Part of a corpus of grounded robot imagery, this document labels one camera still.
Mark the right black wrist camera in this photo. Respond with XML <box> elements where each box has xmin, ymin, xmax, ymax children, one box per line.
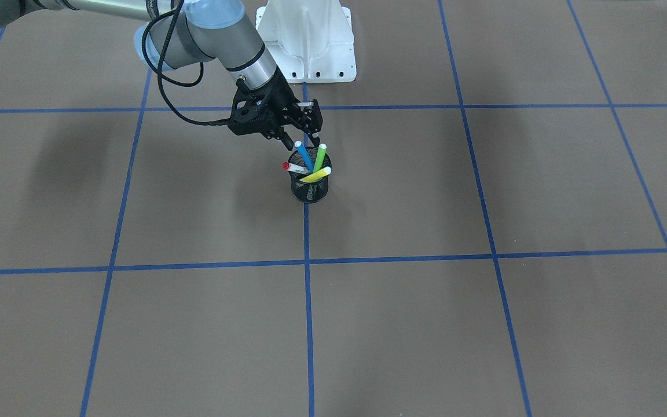
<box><xmin>228</xmin><ymin>90</ymin><xmax>274</xmax><ymax>136</ymax></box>

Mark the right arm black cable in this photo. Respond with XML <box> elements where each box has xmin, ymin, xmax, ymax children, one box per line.
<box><xmin>141</xmin><ymin>0</ymin><xmax>236</xmax><ymax>127</ymax></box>

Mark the green highlighter pen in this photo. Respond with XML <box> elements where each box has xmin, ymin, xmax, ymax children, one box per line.
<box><xmin>313</xmin><ymin>142</ymin><xmax>327</xmax><ymax>173</ymax></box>

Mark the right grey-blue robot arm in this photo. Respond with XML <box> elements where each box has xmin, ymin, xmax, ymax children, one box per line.
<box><xmin>0</xmin><ymin>1</ymin><xmax>323</xmax><ymax>151</ymax></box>

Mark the black mesh pen cup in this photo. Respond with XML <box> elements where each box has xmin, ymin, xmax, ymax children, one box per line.
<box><xmin>283</xmin><ymin>150</ymin><xmax>329</xmax><ymax>204</ymax></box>

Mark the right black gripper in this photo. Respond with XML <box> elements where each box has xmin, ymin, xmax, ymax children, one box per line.
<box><xmin>252</xmin><ymin>68</ymin><xmax>323</xmax><ymax>150</ymax></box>

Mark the blue marker pen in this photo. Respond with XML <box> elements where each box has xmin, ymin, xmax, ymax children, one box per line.
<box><xmin>294</xmin><ymin>141</ymin><xmax>314</xmax><ymax>174</ymax></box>

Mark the red capped white marker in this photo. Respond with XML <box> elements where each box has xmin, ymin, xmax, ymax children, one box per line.
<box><xmin>281</xmin><ymin>163</ymin><xmax>311</xmax><ymax>175</ymax></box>

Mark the white pedestal column base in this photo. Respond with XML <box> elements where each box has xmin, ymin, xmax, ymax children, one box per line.
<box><xmin>255</xmin><ymin>1</ymin><xmax>357</xmax><ymax>84</ymax></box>

